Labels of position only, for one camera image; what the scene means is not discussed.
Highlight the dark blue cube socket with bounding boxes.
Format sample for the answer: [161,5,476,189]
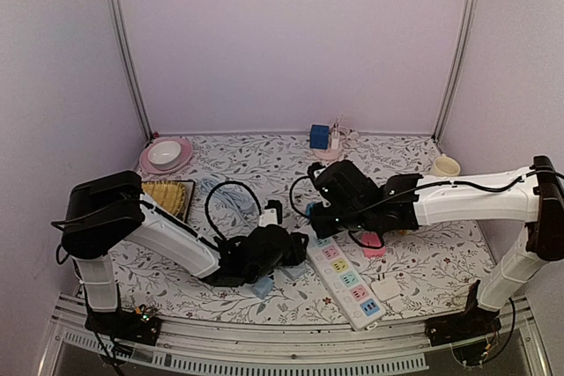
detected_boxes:
[309,124,330,151]

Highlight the white charger with cable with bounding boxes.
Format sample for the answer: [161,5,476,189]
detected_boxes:
[329,116,360,150]

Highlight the white plug adapter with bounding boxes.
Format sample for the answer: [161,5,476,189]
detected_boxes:
[370,274,402,301]

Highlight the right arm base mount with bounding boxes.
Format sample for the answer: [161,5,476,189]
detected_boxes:
[424,281,501,346]

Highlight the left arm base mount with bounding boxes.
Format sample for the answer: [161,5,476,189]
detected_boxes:
[85,306,162,346]

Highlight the black framed mat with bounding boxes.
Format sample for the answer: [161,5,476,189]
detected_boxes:
[139,179,197,225]

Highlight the yellow woven basket tray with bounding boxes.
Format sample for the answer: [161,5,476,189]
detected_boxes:
[142,181,188,220]

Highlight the light blue charger plug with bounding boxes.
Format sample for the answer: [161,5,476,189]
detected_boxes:
[251,276,274,299]

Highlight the pink plug adapter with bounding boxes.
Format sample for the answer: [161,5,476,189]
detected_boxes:
[360,232,386,258]

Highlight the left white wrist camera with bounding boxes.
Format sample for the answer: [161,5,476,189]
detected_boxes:
[258,200,283,227]

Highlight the white bowl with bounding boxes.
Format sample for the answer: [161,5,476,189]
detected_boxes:
[147,140,182,170]

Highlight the cyan plug adapter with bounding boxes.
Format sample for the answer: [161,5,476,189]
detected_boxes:
[305,203,316,218]

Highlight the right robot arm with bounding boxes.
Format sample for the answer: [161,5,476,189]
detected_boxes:
[307,156,563,337]

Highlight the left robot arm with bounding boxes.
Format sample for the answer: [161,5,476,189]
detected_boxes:
[51,171,308,335]

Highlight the pink plate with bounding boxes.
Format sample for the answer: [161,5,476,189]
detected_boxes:
[139,137,193,175]

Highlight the light blue power strip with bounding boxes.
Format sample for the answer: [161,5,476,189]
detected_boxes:
[280,263,306,281]

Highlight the cream ceramic mug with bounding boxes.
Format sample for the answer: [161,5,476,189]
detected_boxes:
[429,154,461,178]

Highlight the white long power strip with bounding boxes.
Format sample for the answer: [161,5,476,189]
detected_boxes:
[308,235,386,331]

